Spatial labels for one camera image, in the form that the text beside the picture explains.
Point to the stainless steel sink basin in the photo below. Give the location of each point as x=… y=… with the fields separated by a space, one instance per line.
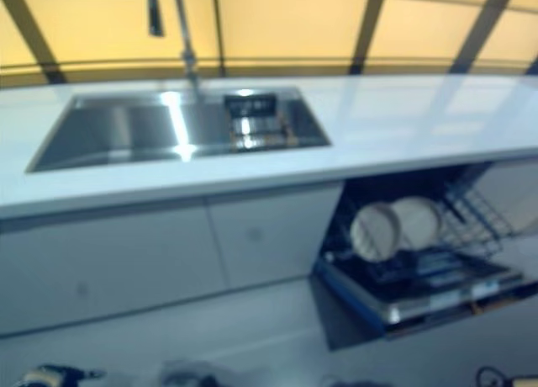
x=126 y=126

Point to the chrome gooseneck kitchen faucet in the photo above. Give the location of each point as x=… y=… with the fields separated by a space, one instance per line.
x=187 y=38

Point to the cream round plate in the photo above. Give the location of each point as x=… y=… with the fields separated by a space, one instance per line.
x=420 y=223
x=374 y=231

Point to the black dish drying rack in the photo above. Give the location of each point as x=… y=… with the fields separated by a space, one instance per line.
x=260 y=126

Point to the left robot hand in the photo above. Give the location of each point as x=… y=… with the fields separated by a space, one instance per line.
x=71 y=376

